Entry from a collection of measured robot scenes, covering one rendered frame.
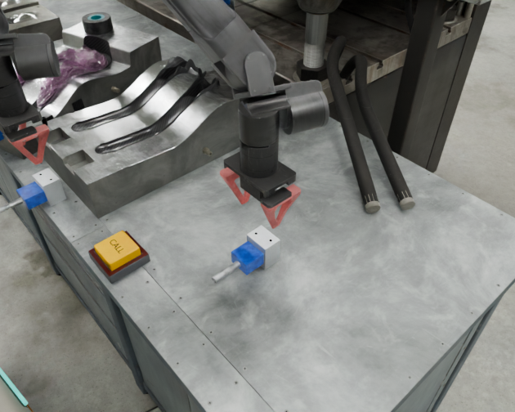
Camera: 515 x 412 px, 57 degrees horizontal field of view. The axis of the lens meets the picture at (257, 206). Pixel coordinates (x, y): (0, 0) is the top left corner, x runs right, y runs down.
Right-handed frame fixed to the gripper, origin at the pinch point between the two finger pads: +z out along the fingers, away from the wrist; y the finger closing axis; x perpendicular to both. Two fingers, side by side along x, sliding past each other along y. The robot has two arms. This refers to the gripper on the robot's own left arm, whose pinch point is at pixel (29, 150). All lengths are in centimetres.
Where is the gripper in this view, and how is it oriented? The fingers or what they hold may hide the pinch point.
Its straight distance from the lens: 101.3
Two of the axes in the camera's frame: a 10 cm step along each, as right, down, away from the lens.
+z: 0.1, 7.4, 6.7
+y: -6.8, -4.9, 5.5
